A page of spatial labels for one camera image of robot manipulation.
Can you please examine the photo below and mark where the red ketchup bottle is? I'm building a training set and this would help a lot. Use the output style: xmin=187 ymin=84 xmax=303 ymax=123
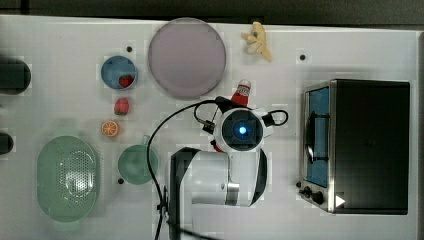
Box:
xmin=209 ymin=79 xmax=253 ymax=154

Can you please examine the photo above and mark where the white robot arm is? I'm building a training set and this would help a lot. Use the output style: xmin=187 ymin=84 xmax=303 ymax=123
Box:
xmin=166 ymin=108 xmax=274 ymax=240

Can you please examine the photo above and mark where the grey round plate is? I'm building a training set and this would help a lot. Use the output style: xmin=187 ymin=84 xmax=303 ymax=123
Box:
xmin=148 ymin=18 xmax=226 ymax=99

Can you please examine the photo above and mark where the yellow banana peel toy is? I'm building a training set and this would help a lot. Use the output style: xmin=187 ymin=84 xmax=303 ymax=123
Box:
xmin=241 ymin=21 xmax=272 ymax=62

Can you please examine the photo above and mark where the green cup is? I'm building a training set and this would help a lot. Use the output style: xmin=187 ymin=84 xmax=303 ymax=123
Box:
xmin=118 ymin=135 xmax=158 ymax=185

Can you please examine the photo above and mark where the strawberry on table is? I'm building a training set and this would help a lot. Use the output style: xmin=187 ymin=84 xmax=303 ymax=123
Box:
xmin=114 ymin=98 xmax=130 ymax=116

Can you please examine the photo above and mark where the strawberry inside blue bowl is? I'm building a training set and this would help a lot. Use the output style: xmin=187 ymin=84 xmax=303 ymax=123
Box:
xmin=119 ymin=75 xmax=134 ymax=88

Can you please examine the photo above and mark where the orange slice toy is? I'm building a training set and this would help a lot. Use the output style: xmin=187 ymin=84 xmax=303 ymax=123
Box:
xmin=101 ymin=121 xmax=119 ymax=137

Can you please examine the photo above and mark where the blue bowl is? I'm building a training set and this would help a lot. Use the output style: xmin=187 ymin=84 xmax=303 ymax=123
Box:
xmin=100 ymin=56 xmax=138 ymax=91

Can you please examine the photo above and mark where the silver toaster oven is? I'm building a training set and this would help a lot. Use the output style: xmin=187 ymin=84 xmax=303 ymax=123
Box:
xmin=296 ymin=79 xmax=410 ymax=215

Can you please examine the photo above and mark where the green perforated colander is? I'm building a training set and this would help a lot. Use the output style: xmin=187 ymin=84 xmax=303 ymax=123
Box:
xmin=37 ymin=136 xmax=99 ymax=223

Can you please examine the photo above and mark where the large black pot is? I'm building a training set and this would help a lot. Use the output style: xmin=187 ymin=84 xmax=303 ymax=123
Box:
xmin=0 ymin=57 xmax=31 ymax=95

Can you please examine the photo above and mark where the small black pot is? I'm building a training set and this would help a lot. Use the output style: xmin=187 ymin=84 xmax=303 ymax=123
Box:
xmin=0 ymin=133 xmax=14 ymax=155

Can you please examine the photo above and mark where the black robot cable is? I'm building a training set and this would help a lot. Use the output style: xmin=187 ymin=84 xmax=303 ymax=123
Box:
xmin=146 ymin=99 xmax=290 ymax=240

